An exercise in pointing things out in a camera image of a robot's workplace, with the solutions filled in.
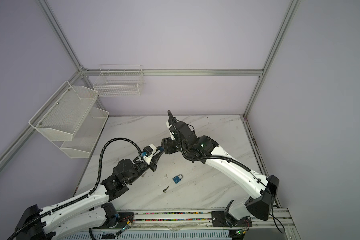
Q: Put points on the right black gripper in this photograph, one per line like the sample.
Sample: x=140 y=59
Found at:
x=165 y=144

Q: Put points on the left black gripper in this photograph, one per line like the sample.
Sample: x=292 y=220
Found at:
x=155 y=160

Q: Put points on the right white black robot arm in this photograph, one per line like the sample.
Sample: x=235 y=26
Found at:
x=262 y=190

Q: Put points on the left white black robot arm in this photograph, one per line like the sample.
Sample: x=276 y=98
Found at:
x=92 y=209

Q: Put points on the large blue padlock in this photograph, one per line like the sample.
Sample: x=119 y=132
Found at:
x=177 y=178

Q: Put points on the white mesh two-tier shelf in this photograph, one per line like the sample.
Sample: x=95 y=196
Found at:
x=71 y=121

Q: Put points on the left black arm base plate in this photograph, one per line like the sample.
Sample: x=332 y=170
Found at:
x=121 y=220

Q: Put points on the white wire basket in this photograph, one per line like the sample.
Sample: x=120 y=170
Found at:
x=119 y=81

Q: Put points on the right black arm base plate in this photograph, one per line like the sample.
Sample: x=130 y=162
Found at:
x=222 y=219

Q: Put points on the aluminium frame profiles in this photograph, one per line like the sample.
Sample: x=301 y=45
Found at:
x=16 y=145

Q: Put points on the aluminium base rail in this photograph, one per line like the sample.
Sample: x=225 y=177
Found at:
x=158 y=220

